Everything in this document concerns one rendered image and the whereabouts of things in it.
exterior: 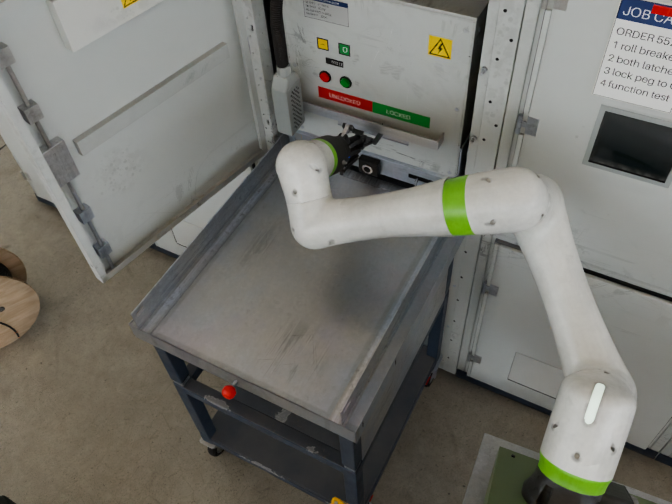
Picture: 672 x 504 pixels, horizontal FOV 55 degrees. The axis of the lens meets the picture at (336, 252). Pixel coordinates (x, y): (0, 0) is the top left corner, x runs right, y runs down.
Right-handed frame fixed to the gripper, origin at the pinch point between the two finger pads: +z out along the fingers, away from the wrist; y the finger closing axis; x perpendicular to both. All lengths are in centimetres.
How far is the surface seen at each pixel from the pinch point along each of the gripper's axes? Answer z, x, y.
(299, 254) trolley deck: -14.9, -5.5, 29.8
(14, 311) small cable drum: -1, -124, 102
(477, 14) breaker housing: -10.1, 23.0, -36.0
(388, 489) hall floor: 11, 30, 112
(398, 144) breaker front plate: 8.6, 6.8, 0.2
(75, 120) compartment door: -50, -47, 1
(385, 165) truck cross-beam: 11.6, 3.6, 7.7
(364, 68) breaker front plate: -1.9, -3.0, -18.1
